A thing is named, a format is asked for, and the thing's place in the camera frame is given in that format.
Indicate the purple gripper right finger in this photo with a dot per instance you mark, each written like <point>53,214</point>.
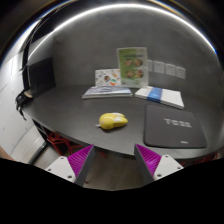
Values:
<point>154,166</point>

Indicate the small white picture card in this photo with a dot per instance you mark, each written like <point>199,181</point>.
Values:
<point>107,77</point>

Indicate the black monitor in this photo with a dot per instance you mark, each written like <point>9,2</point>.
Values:
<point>41,77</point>

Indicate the black mouse pad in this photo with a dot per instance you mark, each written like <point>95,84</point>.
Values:
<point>172,128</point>

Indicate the white wall socket row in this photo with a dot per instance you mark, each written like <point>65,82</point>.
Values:
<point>168,69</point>

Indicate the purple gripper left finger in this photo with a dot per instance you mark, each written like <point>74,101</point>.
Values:
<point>75,167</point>

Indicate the yellow computer mouse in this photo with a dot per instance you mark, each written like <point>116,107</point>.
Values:
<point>113,120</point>

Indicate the white book with blue band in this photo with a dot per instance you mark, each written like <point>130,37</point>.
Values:
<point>165,96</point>

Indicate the red chair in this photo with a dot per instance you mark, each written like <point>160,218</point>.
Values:
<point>61,144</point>

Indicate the green standing menu card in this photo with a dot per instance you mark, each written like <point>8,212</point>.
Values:
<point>133,66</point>

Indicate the black bag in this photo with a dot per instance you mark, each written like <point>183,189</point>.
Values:
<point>22,99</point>

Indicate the grey magazine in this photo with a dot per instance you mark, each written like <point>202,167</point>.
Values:
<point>106,92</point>

